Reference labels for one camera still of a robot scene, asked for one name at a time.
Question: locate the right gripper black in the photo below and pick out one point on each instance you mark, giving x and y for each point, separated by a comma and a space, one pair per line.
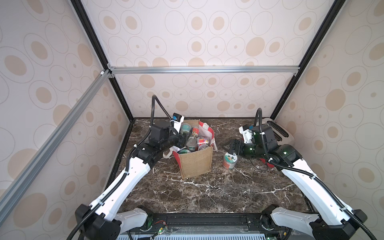
237, 147

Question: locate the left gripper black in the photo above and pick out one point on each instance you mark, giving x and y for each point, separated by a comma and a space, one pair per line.
182, 141

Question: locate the orange label seed jar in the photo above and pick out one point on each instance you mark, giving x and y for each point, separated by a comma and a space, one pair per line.
230, 161

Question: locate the burlap canvas bag red lining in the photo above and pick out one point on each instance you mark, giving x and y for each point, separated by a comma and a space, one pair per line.
199, 162

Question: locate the teal label seed jar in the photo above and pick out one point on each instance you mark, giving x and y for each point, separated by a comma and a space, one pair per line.
185, 128

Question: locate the clear small seed jar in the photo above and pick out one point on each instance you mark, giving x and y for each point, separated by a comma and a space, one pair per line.
203, 143

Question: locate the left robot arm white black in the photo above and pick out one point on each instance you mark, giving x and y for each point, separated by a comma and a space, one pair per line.
120, 186

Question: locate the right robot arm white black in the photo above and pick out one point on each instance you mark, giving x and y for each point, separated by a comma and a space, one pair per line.
333, 219

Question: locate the silver top can in bag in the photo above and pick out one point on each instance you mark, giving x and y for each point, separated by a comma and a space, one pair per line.
192, 143

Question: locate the red silver toaster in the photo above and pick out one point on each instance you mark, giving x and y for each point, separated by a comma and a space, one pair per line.
280, 130

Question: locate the purple flower label jar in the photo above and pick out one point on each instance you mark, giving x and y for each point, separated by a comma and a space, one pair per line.
184, 151

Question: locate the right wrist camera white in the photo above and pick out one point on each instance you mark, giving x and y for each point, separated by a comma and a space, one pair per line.
247, 134

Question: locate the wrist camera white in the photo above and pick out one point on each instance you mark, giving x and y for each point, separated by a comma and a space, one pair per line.
247, 134
177, 121

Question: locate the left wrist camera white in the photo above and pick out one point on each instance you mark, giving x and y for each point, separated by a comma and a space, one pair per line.
177, 121

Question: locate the silver horizontal rail back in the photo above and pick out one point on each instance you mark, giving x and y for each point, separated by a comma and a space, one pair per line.
205, 69

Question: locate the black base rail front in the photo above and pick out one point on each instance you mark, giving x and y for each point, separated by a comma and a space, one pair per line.
207, 225

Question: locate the silver diagonal rail left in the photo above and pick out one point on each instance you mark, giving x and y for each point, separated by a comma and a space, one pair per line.
20, 185

